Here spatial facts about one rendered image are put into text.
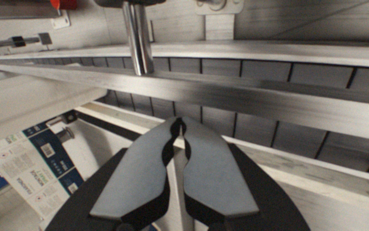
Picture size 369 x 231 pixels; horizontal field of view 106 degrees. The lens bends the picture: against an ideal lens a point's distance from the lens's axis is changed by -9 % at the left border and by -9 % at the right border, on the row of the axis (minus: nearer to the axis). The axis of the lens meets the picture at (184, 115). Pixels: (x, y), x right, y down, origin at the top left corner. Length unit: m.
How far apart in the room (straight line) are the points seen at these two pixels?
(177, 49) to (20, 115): 0.19
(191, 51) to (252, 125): 0.09
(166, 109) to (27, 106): 0.16
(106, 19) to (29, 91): 0.17
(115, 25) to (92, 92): 0.12
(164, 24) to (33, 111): 0.19
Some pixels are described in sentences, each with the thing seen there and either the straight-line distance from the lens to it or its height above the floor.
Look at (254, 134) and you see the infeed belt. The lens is 0.17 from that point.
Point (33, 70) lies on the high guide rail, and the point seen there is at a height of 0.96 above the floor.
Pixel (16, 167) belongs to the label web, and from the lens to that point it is 0.58.
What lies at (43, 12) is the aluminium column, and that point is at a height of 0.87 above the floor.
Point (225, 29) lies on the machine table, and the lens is 0.20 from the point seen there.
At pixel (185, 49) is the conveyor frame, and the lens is 0.17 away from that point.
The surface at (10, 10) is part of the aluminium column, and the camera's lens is 0.43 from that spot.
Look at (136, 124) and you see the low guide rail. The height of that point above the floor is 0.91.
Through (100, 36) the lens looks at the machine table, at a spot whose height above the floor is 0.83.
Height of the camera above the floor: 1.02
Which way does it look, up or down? 48 degrees down
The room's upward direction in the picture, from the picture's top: 131 degrees counter-clockwise
